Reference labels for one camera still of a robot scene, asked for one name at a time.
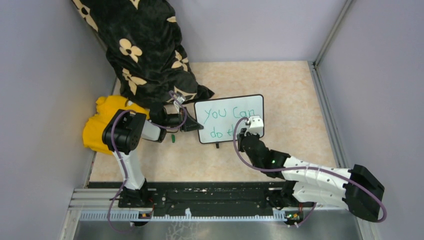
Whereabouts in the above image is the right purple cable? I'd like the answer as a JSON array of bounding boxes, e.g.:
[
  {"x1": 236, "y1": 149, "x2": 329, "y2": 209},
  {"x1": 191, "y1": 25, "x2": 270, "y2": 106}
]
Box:
[{"x1": 232, "y1": 116, "x2": 388, "y2": 223}]

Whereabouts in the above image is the aluminium frame rail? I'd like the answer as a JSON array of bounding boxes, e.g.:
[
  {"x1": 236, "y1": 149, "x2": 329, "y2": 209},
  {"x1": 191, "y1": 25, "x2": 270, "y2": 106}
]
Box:
[{"x1": 308, "y1": 0, "x2": 369, "y2": 213}]

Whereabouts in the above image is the black floral blanket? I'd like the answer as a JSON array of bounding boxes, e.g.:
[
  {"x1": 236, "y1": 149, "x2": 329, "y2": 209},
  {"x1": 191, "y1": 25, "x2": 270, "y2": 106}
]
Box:
[{"x1": 73, "y1": 0, "x2": 214, "y2": 108}]

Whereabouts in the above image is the white slotted cable duct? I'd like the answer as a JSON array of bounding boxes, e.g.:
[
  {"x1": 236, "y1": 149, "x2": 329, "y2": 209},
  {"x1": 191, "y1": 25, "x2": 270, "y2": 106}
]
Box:
[{"x1": 79, "y1": 208, "x2": 301, "y2": 223}]

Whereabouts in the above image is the white whiteboard black frame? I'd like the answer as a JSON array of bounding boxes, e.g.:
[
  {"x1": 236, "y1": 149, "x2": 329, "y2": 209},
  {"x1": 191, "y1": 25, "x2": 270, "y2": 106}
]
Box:
[{"x1": 194, "y1": 94, "x2": 265, "y2": 144}]

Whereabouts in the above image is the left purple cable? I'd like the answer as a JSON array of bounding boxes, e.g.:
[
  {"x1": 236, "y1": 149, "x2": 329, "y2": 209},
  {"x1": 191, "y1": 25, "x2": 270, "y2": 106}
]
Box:
[{"x1": 105, "y1": 90, "x2": 189, "y2": 233}]

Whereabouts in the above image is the yellow cloth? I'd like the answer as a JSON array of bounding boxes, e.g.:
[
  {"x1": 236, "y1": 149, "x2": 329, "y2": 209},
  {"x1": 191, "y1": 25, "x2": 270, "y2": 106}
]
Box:
[{"x1": 82, "y1": 95, "x2": 149, "y2": 155}]

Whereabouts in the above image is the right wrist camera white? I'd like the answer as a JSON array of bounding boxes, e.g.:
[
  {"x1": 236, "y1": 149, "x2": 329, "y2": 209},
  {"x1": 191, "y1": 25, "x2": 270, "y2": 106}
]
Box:
[{"x1": 245, "y1": 115, "x2": 265, "y2": 137}]

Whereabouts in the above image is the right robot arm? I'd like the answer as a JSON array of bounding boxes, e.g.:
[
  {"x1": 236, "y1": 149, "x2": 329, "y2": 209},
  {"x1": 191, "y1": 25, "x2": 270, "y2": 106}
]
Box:
[{"x1": 234, "y1": 128, "x2": 387, "y2": 223}]

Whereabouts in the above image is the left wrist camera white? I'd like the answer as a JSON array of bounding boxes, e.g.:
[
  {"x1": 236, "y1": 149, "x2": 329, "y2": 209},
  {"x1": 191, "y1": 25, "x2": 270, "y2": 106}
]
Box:
[{"x1": 173, "y1": 93, "x2": 186, "y2": 111}]

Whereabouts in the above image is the purple cable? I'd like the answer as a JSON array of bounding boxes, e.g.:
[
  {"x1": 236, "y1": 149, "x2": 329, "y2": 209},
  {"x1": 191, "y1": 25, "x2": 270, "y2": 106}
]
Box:
[
  {"x1": 232, "y1": 116, "x2": 388, "y2": 223},
  {"x1": 105, "y1": 90, "x2": 189, "y2": 233}
]

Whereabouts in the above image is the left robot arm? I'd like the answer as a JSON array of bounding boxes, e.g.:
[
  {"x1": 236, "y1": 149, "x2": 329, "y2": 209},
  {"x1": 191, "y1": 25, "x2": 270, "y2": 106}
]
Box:
[{"x1": 101, "y1": 103, "x2": 204, "y2": 208}]

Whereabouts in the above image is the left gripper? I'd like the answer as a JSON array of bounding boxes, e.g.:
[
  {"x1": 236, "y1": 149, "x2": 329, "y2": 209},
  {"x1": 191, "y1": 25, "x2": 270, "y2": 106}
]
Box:
[{"x1": 161, "y1": 106, "x2": 204, "y2": 132}]

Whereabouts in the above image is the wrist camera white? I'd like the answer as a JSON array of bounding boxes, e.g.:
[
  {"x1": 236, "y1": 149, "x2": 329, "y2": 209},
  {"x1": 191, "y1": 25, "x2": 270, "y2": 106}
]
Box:
[
  {"x1": 173, "y1": 93, "x2": 186, "y2": 111},
  {"x1": 245, "y1": 115, "x2": 265, "y2": 137}
]

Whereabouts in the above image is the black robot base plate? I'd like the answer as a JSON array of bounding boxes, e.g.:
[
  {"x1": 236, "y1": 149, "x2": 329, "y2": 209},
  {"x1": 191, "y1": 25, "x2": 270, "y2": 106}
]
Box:
[{"x1": 118, "y1": 181, "x2": 300, "y2": 217}]

